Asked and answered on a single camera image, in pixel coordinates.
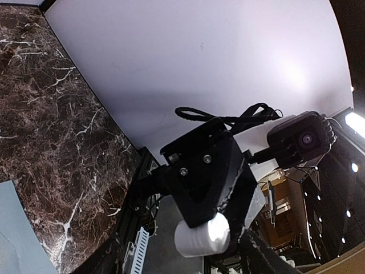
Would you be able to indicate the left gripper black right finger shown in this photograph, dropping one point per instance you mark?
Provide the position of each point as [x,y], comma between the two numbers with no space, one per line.
[257,257]

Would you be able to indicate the white slotted cable duct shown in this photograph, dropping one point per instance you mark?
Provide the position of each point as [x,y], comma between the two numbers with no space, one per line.
[136,252]

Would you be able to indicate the small white glue cap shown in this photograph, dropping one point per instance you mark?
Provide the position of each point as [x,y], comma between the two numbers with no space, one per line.
[208,239]

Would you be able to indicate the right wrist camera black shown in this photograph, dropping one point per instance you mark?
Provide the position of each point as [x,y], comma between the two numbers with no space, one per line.
[301,139]

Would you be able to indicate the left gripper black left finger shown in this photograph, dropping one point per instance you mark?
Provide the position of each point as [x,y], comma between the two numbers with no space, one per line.
[108,258]

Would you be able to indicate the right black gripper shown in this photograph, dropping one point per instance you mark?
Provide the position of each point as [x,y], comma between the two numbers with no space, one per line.
[207,169]

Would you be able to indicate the light blue envelope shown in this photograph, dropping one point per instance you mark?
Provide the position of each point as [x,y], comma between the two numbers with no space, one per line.
[21,252]

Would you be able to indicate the black front table rail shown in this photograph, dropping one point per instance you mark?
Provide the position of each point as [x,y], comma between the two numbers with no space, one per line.
[133,209]

